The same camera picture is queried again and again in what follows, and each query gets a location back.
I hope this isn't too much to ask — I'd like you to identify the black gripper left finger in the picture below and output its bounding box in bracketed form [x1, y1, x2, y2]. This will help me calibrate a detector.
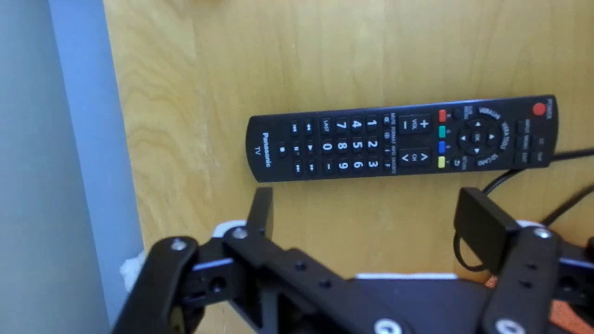
[113, 187, 371, 334]

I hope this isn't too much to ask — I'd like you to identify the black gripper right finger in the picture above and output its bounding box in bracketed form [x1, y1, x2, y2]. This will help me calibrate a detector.
[454, 187, 594, 334]

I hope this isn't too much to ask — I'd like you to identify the black TV remote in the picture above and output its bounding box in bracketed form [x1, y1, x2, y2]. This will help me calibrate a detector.
[244, 94, 558, 182]

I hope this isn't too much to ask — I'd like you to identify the black cable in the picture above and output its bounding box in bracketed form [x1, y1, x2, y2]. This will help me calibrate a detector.
[452, 146, 594, 274]

